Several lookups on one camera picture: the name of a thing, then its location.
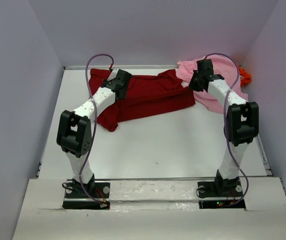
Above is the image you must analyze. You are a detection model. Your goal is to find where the pink t shirt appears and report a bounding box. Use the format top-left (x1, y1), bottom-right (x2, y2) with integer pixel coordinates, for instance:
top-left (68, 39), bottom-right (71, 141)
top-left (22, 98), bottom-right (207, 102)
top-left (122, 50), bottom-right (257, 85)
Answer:
top-left (176, 54), bottom-right (249, 116)

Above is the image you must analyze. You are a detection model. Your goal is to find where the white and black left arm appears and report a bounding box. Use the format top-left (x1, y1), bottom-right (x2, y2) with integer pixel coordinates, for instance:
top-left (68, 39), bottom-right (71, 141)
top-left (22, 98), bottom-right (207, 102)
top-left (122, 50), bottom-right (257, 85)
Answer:
top-left (56, 68), bottom-right (133, 199)

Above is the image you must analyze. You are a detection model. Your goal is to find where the orange cloth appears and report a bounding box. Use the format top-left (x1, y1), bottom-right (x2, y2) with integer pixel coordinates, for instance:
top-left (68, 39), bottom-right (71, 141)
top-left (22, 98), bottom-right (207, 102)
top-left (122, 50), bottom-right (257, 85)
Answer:
top-left (238, 65), bottom-right (252, 87)

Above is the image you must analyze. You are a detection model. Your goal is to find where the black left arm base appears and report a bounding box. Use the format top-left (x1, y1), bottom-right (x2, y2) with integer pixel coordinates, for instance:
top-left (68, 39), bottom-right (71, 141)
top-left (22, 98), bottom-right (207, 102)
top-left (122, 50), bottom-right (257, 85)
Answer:
top-left (62, 179), bottom-right (111, 210)

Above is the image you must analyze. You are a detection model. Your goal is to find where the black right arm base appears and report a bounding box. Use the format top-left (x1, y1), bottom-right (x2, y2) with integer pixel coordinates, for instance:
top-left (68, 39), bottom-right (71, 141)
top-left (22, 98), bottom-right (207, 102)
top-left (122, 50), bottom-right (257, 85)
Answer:
top-left (195, 179), bottom-right (246, 210)

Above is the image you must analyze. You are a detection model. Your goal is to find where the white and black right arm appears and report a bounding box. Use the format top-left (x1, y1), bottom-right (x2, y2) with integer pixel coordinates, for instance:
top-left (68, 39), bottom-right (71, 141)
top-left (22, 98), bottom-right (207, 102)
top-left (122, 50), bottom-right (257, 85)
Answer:
top-left (188, 58), bottom-right (259, 199)

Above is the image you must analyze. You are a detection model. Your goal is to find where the dark red t shirt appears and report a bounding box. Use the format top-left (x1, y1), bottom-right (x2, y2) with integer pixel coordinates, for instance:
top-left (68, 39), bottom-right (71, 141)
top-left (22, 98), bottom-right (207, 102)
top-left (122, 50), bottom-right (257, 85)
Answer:
top-left (97, 69), bottom-right (195, 132)

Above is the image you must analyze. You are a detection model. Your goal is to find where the white cardboard front cover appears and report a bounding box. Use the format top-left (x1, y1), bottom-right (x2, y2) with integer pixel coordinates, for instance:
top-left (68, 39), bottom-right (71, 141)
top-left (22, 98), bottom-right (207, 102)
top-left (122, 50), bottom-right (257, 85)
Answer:
top-left (13, 177), bottom-right (286, 240)

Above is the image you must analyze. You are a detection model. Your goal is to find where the white back table rail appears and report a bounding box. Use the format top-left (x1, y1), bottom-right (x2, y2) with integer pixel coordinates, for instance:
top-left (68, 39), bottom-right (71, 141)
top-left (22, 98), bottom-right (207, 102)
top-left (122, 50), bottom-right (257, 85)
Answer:
top-left (63, 64), bottom-right (178, 71)

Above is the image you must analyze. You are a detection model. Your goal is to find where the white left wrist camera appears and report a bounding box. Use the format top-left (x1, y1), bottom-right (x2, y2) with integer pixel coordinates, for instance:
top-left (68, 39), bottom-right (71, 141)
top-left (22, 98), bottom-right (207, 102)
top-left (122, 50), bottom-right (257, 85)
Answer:
top-left (108, 67), bottom-right (119, 81)

